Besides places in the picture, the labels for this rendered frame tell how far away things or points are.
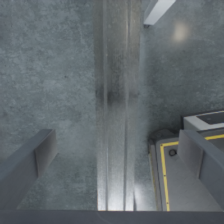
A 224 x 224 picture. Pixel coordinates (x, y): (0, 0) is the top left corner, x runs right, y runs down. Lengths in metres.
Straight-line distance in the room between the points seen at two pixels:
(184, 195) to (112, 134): 0.76
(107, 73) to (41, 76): 0.87
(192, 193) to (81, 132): 0.70
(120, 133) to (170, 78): 0.83
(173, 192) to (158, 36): 0.82
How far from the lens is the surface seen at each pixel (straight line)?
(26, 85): 1.12
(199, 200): 1.01
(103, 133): 0.26
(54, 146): 0.17
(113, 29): 0.23
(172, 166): 0.84
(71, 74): 1.02
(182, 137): 0.17
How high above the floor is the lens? 0.98
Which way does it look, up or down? 75 degrees down
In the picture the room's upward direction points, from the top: 177 degrees counter-clockwise
